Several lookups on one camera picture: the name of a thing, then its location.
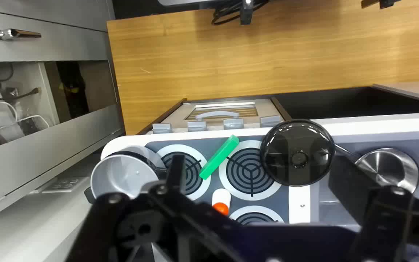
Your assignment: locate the grey drawer cabinet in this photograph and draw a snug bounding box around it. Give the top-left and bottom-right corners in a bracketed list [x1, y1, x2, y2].
[0, 0, 126, 227]

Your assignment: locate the black flat panel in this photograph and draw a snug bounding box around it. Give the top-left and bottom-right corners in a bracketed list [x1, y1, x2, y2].
[270, 86, 419, 121]

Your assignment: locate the green rectangular block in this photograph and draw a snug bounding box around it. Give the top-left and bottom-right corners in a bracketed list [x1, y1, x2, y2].
[199, 135, 241, 180]

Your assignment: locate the black translucent pot lid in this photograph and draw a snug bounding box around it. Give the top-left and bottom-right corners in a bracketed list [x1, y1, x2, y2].
[259, 119, 337, 188]

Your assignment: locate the silver metal pot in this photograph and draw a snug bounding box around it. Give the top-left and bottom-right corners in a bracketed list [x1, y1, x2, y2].
[353, 147, 419, 195]

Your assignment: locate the printed paper label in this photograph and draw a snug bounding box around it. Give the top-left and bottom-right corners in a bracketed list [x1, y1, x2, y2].
[41, 173, 93, 196]

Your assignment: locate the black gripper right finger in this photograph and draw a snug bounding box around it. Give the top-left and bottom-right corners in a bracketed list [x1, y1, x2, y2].
[327, 154, 419, 262]

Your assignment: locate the metal drawer handle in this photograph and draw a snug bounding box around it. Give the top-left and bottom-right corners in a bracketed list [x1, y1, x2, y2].
[0, 27, 43, 42]

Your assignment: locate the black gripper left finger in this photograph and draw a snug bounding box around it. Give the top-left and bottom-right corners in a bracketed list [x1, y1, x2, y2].
[65, 153, 250, 262]

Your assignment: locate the white cable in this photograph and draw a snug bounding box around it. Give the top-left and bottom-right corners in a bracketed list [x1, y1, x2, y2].
[0, 99, 52, 134]

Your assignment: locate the white grey toy kitchen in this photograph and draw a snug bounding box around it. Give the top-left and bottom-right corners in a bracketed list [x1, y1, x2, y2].
[99, 96, 419, 228]

